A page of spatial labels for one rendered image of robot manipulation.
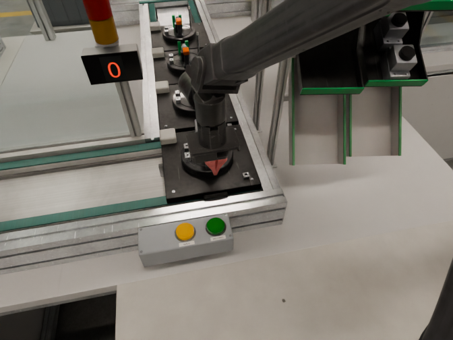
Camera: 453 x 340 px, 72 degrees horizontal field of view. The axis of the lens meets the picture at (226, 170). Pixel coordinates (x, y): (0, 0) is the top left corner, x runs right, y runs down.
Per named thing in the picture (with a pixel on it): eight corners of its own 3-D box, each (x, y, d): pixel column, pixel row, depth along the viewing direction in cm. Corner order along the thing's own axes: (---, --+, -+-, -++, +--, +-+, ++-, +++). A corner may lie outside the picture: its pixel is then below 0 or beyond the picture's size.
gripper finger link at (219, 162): (191, 166, 73) (187, 135, 66) (222, 161, 74) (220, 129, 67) (196, 187, 68) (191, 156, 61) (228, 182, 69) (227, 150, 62)
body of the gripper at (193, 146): (187, 140, 67) (182, 111, 61) (233, 133, 68) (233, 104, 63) (191, 160, 62) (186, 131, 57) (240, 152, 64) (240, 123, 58)
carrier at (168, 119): (238, 125, 97) (239, 91, 88) (160, 136, 94) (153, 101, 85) (223, 83, 113) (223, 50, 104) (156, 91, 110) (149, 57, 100)
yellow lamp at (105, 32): (118, 43, 67) (112, 20, 64) (94, 46, 67) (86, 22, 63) (118, 33, 71) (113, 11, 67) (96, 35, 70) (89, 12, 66)
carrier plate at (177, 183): (261, 189, 80) (261, 183, 79) (166, 204, 77) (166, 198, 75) (239, 129, 96) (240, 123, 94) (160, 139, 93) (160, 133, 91)
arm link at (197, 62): (200, 61, 49) (246, 64, 53) (176, 34, 56) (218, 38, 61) (187, 125, 56) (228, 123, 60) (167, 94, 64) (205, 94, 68)
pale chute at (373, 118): (391, 155, 83) (401, 156, 79) (342, 156, 83) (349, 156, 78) (392, 48, 82) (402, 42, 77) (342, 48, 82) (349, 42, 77)
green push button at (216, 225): (226, 235, 71) (226, 230, 70) (208, 238, 70) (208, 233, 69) (222, 220, 74) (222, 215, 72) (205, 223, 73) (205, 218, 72)
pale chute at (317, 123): (339, 164, 81) (346, 164, 77) (288, 164, 81) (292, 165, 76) (339, 53, 80) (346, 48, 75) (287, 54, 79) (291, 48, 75)
